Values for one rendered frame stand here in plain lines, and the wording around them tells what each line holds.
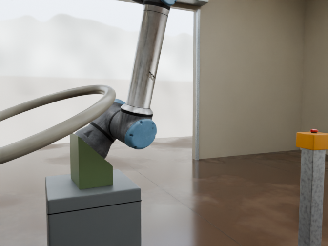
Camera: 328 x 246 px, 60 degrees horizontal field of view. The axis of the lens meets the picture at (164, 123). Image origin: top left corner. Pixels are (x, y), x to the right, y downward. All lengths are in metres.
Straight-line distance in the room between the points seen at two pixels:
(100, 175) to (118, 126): 0.25
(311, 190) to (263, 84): 5.59
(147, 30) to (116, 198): 0.73
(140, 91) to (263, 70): 6.04
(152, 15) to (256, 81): 5.86
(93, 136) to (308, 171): 1.10
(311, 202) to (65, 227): 1.20
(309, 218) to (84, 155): 1.17
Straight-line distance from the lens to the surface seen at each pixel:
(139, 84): 1.23
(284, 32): 7.71
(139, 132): 1.23
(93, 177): 1.36
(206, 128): 6.19
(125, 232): 1.38
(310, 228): 1.74
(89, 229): 1.34
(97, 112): 0.64
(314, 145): 1.60
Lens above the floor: 1.25
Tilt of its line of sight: 4 degrees down
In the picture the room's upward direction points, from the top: straight up
